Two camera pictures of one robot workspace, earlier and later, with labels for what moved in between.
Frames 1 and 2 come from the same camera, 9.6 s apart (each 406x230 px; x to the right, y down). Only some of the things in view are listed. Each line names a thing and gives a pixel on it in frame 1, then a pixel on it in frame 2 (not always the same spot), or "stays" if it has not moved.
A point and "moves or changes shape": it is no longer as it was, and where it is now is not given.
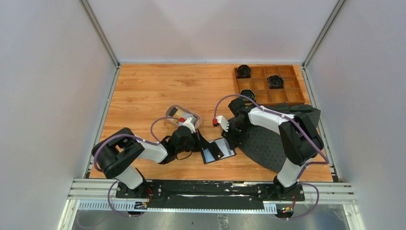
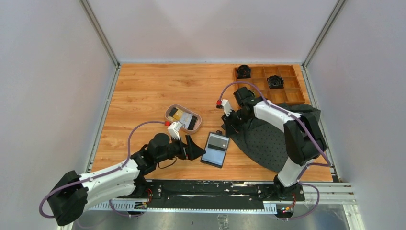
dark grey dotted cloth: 267,148 stays
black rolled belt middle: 275,82 stays
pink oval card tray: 174,110 stays
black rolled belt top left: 243,71 stays
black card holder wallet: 225,147 moves or changes shape
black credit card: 215,151 -> 217,143
